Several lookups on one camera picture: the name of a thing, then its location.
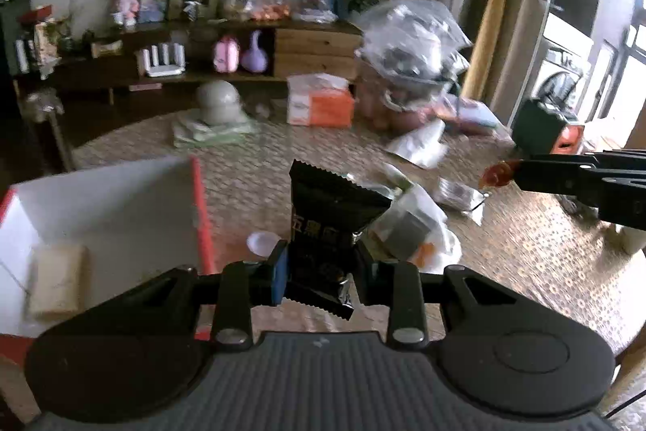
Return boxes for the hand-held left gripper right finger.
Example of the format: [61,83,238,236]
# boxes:
[352,243,512,350]

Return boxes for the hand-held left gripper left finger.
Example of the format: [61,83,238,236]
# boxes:
[103,242,289,353]

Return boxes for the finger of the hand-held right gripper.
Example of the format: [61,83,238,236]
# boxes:
[555,175,646,231]
[513,150,646,190]

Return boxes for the orange candy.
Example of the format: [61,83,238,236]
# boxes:
[478,160,520,189]

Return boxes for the black snack packet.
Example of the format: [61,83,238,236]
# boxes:
[283,159,393,322]

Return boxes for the white green plastic bag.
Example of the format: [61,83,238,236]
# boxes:
[371,163,462,273]

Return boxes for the silver foil packet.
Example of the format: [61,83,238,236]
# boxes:
[433,177,488,214]

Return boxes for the red and white cardboard box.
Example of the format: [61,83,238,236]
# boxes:
[0,155,219,364]

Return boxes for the white bottle cap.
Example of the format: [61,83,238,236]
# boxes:
[246,231,281,256]

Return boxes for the green and orange container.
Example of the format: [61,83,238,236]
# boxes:
[511,99,586,155]

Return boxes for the clear packet grey contents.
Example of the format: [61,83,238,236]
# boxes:
[376,201,445,260]

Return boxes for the washing machine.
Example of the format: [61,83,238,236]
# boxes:
[532,42,594,114]

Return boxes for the stack of papers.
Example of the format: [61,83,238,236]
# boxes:
[444,98,512,140]

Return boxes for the patterned tablecloth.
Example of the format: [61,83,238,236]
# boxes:
[71,108,646,416]

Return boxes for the white paper bag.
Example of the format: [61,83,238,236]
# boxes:
[384,120,450,169]

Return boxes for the green folded cloth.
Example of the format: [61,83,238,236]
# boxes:
[172,113,260,149]

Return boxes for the pink plastic bag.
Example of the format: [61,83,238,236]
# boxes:
[356,67,455,135]

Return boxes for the orange tissue pack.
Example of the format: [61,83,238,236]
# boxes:
[286,72,354,129]

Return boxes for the grey bowl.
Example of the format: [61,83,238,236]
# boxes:
[195,81,245,126]

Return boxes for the large clear plastic bag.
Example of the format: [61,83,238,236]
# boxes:
[353,0,472,109]

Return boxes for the beige packet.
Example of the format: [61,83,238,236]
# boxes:
[27,243,89,318]

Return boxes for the purple vase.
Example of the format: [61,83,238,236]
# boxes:
[241,31,268,73]

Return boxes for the pink case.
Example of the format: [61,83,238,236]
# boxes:
[212,36,240,73]

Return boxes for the wooden television cabinet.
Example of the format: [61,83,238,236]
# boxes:
[15,19,365,105]

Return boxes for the white router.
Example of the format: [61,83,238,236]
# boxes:
[136,44,185,78]

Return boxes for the yellow box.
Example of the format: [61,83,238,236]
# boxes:
[91,40,124,58]

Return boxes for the glass jar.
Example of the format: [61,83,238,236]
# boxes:
[20,88,76,174]

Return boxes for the dark tall cabinet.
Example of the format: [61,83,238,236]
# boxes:
[0,0,32,76]

